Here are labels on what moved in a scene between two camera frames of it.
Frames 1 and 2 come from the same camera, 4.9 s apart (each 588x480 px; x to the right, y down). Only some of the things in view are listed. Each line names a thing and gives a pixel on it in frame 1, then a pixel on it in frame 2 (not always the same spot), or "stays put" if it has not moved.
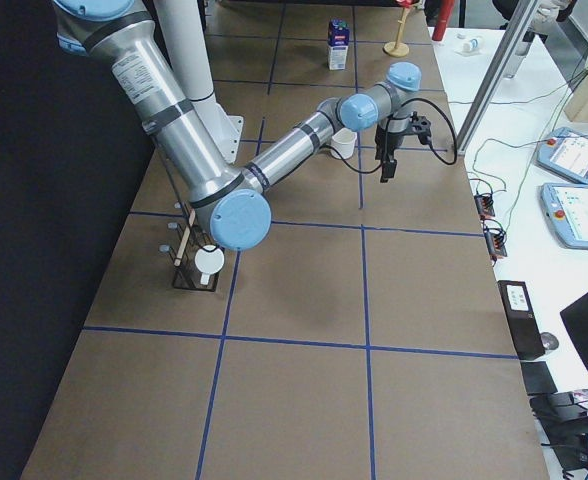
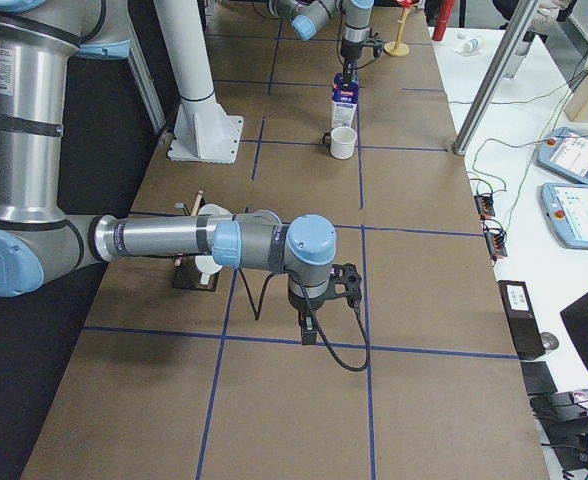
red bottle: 443,18 stays put
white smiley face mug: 343,141 stays put
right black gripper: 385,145 -> 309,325
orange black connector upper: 484,204 stays put
